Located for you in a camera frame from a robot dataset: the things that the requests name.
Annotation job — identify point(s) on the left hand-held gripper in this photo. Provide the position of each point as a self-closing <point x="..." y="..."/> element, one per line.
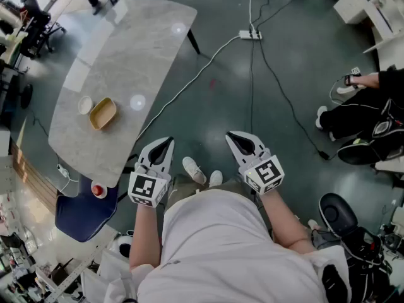
<point x="148" y="186"/>

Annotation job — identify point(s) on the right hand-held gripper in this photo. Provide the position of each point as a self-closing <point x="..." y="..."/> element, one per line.
<point x="265" y="172"/>

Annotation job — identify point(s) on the tan oblong tray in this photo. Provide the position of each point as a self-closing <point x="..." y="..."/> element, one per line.
<point x="102" y="114"/>

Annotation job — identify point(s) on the person's right forearm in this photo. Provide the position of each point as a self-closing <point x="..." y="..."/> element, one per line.
<point x="284" y="223"/>

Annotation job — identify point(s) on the person's left forearm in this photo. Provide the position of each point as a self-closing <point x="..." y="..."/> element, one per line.
<point x="143" y="232"/>

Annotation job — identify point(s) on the person's left white shoe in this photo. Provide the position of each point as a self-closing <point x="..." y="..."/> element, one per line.
<point x="194" y="168"/>

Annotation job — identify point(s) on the person's white shoe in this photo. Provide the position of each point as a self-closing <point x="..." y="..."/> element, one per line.
<point x="194" y="168"/>
<point x="216" y="178"/>

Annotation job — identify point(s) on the person's olive trousers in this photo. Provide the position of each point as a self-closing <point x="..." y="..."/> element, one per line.
<point x="184" y="186"/>

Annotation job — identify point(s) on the person's right white shoe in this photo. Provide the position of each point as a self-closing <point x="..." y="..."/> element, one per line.
<point x="216" y="178"/>

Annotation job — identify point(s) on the small white plate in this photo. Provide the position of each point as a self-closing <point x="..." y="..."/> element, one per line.
<point x="104" y="192"/>

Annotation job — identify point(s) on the red apple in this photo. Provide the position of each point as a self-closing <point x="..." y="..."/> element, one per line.
<point x="97" y="189"/>

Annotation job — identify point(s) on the white round bowl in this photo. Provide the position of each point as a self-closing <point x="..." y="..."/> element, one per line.
<point x="85" y="104"/>

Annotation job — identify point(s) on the dark blue chair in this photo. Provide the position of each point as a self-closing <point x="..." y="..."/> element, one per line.
<point x="82" y="215"/>

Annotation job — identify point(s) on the white round robot head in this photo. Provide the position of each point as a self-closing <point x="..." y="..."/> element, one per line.
<point x="123" y="246"/>

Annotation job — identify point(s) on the grey marble table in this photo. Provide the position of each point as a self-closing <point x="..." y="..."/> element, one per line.
<point x="126" y="58"/>

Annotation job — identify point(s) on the person's white shirt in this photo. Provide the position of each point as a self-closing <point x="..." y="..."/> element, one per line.
<point x="221" y="248"/>

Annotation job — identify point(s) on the black office chair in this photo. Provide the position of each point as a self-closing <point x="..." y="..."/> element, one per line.
<point x="337" y="211"/>

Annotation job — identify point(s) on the wooden slatted panel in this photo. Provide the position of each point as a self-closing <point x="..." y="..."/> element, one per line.
<point x="31" y="175"/>

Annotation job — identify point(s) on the white shelf unit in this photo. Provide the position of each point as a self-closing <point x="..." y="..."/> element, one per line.
<point x="363" y="8"/>

